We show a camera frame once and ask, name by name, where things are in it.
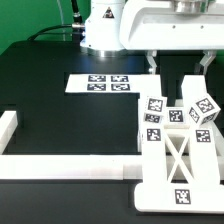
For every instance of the white tagged cube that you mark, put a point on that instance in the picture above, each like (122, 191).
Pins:
(154, 109)
(203, 110)

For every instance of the white chair side bar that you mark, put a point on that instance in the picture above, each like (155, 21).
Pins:
(8, 124)

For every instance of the white U-shaped fence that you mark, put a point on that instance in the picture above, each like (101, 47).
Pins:
(152, 167)

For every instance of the white chair back part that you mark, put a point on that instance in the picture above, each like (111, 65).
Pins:
(196, 151)

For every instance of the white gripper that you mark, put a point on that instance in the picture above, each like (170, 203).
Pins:
(165, 25)

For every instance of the white base tag plate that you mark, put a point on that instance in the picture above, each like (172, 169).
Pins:
(114, 83)

